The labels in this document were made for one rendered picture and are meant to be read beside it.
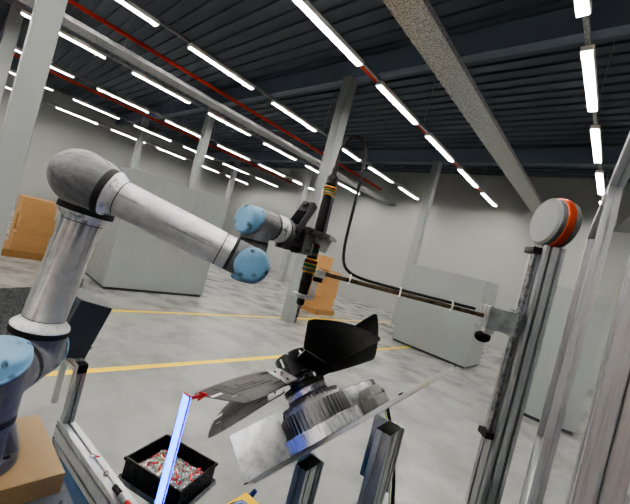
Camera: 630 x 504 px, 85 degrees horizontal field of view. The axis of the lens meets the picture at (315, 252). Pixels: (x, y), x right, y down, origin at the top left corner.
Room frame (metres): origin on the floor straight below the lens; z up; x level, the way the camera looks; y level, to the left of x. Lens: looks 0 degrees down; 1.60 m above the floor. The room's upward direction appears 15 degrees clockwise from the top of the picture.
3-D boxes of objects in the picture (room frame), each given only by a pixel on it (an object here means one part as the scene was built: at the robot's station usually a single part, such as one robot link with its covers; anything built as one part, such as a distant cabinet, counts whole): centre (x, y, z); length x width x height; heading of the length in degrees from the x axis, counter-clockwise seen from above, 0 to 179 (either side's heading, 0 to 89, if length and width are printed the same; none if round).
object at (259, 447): (1.05, 0.01, 0.98); 0.20 x 0.16 x 0.20; 54
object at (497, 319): (1.10, -0.62, 1.54); 0.10 x 0.07 x 0.08; 89
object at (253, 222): (0.89, 0.16, 1.63); 0.11 x 0.08 x 0.09; 144
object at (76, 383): (1.12, 0.64, 0.96); 0.03 x 0.03 x 0.20; 54
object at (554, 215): (1.10, -0.72, 1.88); 0.17 x 0.15 x 0.16; 144
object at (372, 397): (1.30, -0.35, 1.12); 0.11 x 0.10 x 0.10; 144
